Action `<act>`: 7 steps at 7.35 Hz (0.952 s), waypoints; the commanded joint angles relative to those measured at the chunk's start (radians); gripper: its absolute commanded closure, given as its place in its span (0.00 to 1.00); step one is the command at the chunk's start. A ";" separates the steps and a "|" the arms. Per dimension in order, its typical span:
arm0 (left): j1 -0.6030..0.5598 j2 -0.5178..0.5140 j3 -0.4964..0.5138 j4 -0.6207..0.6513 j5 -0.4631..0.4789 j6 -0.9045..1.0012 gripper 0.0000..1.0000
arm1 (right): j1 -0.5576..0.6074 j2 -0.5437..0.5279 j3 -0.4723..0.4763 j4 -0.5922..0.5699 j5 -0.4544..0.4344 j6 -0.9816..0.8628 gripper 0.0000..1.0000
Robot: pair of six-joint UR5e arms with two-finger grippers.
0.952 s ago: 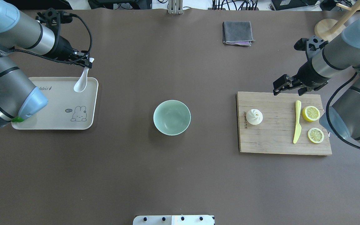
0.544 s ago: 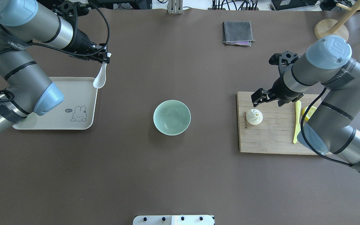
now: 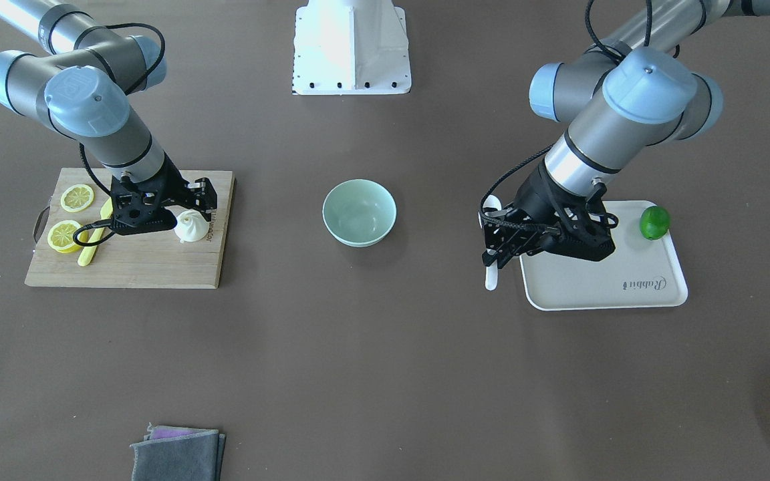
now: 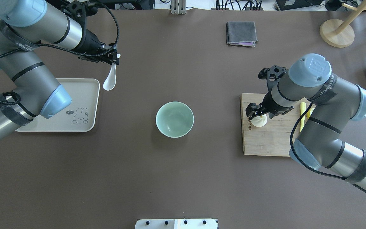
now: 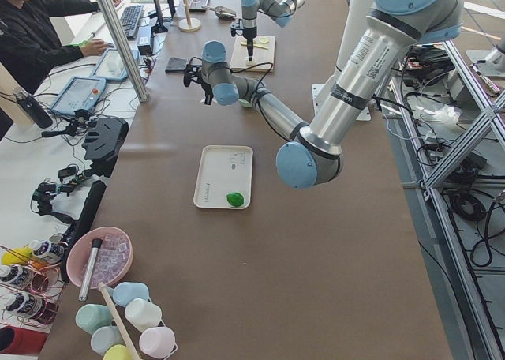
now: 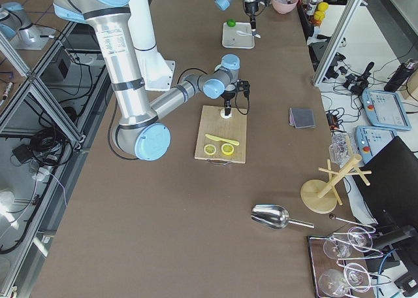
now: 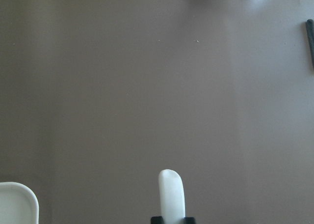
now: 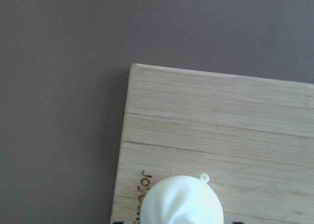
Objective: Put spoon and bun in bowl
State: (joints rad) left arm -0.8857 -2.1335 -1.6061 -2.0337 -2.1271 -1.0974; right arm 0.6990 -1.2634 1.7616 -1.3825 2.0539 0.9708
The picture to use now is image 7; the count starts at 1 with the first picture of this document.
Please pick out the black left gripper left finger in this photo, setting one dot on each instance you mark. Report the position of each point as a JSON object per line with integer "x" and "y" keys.
{"x": 157, "y": 220}

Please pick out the folded grey cloth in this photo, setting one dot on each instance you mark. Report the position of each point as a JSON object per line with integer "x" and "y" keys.
{"x": 310, "y": 34}

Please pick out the white ceramic spoon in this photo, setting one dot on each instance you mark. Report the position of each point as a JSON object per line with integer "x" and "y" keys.
{"x": 172, "y": 200}

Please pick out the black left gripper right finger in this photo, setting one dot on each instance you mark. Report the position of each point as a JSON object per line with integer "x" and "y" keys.
{"x": 189, "y": 220}

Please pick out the cream rabbit serving tray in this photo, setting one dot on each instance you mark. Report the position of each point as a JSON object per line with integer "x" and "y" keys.
{"x": 18, "y": 204}

